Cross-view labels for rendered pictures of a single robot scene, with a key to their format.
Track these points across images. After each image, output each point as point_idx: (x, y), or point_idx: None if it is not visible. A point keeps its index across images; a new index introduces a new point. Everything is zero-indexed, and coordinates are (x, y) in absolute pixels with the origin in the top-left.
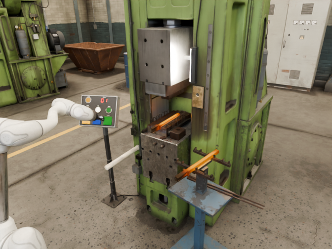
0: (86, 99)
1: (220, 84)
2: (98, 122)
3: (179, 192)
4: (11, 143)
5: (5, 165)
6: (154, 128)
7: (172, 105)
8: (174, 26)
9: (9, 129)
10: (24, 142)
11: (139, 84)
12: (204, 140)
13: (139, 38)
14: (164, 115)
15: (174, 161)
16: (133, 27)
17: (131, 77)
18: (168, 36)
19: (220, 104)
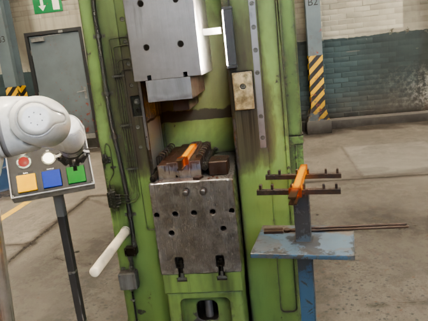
0: None
1: (278, 59)
2: (56, 182)
3: (273, 251)
4: (47, 128)
5: (0, 211)
6: (181, 162)
7: (167, 141)
8: None
9: (36, 99)
10: (61, 134)
11: (118, 100)
12: (265, 165)
13: (127, 2)
14: (171, 151)
15: (230, 213)
16: None
17: (98, 90)
18: None
19: (283, 94)
